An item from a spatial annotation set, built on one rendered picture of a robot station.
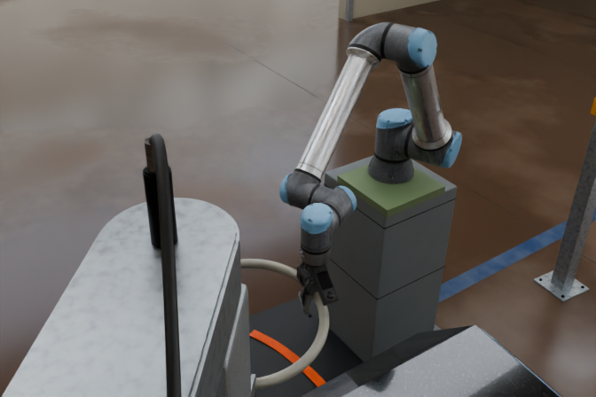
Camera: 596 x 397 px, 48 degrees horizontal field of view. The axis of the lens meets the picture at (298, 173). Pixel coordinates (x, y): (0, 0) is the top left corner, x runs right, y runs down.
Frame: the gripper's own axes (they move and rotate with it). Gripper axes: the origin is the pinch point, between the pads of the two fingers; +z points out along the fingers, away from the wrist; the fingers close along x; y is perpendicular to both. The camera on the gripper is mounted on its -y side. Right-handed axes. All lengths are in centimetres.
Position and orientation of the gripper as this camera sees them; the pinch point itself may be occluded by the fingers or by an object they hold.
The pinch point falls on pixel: (316, 309)
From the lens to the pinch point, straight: 211.6
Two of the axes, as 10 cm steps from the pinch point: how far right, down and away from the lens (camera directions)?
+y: -4.1, -5.2, 7.5
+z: -0.2, 8.3, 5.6
